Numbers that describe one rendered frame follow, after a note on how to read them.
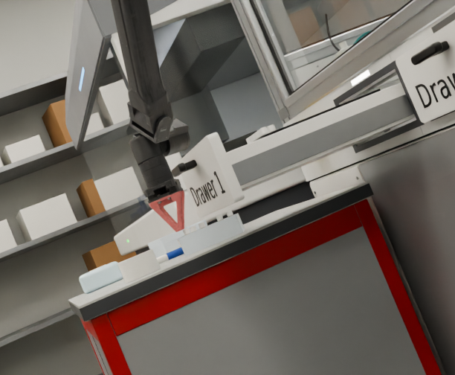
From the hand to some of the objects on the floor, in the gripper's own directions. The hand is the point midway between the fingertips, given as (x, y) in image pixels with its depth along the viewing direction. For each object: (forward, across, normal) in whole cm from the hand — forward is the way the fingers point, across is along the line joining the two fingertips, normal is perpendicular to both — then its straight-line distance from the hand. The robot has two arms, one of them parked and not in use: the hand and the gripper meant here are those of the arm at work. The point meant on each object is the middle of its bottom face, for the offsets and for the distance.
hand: (178, 226), depth 163 cm
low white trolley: (+82, -11, +1) cm, 83 cm away
